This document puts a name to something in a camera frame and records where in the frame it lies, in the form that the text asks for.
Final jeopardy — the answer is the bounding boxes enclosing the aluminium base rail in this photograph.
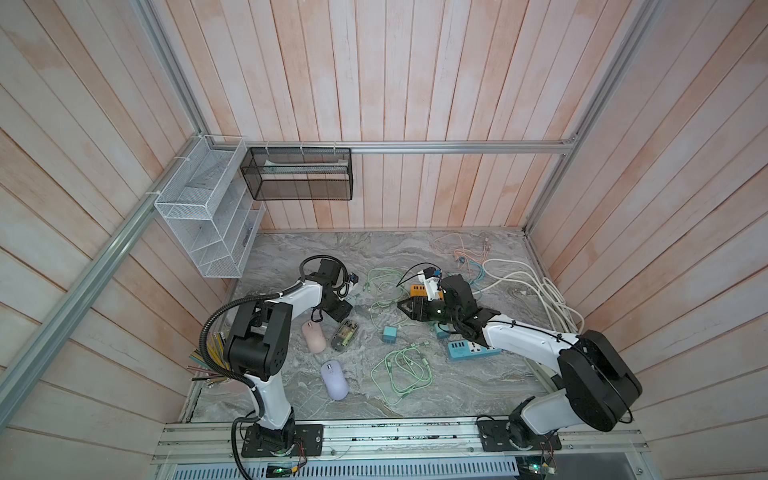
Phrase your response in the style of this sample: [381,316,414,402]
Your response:
[151,416,650,465]

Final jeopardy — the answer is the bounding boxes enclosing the black mesh basket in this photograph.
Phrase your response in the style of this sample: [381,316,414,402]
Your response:
[240,146,354,201]

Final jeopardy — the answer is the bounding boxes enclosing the orange power strip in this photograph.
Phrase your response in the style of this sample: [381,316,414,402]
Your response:
[410,284,444,300]

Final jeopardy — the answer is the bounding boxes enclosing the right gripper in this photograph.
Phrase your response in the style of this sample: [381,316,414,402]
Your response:
[397,296,462,328]

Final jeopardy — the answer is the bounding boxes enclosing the pink charging cable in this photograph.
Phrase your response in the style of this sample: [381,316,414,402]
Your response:
[433,232,493,265]

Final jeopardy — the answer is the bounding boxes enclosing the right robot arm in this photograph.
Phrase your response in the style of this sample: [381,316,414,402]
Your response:
[397,272,643,451]

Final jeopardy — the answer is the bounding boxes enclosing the blue power strip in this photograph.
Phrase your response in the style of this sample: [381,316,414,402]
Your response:
[447,340,501,361]

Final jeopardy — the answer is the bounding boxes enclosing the camouflage green device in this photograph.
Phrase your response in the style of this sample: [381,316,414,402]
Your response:
[331,318,359,352]

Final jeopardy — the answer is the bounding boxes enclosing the pink pencil cup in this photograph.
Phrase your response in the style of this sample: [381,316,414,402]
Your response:
[187,332,232,388]

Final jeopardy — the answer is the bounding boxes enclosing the white wire mesh shelf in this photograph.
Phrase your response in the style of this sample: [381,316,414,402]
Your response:
[155,135,265,279]

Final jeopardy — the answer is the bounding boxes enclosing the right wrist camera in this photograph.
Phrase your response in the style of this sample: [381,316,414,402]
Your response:
[418,266,442,301]

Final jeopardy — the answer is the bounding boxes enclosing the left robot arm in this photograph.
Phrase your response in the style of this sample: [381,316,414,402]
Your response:
[198,254,359,460]

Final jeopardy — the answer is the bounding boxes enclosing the teal USB charger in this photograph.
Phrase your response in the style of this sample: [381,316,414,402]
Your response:
[434,323,451,339]

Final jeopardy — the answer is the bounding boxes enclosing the lavender wireless mouse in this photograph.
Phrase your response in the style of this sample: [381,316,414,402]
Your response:
[320,359,349,401]

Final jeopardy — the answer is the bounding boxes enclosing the pink mouse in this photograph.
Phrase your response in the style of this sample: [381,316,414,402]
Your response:
[301,321,327,354]

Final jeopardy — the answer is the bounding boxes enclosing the white power cord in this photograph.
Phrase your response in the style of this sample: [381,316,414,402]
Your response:
[473,257,586,334]

